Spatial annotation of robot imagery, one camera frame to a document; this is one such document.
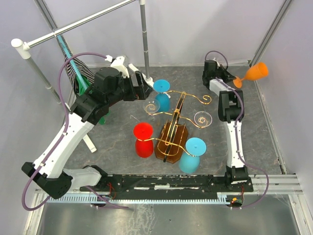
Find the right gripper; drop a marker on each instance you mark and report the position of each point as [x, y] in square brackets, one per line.
[226, 76]

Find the red plastic wine glass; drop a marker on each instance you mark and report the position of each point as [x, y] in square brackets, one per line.
[143, 145]

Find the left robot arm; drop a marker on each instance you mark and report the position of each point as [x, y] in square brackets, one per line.
[111, 85]

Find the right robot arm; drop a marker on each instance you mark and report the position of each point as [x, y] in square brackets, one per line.
[216, 78]

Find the striped cloth on hanger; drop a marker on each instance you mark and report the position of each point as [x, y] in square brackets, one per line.
[83, 70]

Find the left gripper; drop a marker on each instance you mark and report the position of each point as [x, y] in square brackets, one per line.
[140, 92]

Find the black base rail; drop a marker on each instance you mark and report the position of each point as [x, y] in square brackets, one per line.
[170, 187]

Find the blue wine glass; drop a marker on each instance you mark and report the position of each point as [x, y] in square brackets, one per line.
[190, 160]
[161, 87]

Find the green plastic hanger piece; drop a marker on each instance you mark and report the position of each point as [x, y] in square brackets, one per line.
[92, 103]

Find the gold wire glass rack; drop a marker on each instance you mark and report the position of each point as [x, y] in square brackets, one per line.
[169, 146]

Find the orange plastic wine glass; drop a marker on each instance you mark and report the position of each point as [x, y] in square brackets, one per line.
[256, 72]

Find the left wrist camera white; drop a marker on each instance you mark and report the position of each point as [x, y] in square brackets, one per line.
[120, 63]

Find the white clothes rack stand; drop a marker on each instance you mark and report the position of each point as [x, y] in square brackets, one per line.
[34, 117]

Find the clear wine glass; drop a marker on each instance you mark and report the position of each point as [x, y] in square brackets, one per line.
[151, 106]
[202, 119]

